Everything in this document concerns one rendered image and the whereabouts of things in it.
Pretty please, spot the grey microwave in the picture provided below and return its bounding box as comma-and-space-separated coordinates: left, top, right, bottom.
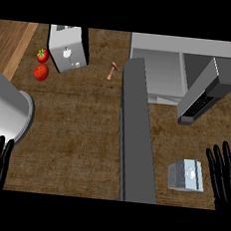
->
123, 31, 231, 130

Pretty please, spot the large silver pot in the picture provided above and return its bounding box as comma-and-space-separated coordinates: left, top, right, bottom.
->
0, 65, 40, 148

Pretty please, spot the pale blue milk carton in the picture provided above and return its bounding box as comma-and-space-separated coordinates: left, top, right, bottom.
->
165, 155, 207, 194

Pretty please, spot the dark grey microwave door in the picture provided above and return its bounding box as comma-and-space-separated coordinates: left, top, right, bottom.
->
110, 56, 172, 205

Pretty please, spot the small wooden spoon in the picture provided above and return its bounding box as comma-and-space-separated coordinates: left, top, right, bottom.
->
106, 61, 119, 82

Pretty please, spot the red tomato with green stem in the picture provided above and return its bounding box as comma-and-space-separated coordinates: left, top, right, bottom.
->
36, 47, 51, 65

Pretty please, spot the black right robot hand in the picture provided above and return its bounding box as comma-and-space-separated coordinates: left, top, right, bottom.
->
199, 139, 231, 213

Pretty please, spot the silver toaster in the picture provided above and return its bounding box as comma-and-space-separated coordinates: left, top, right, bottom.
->
45, 23, 94, 76

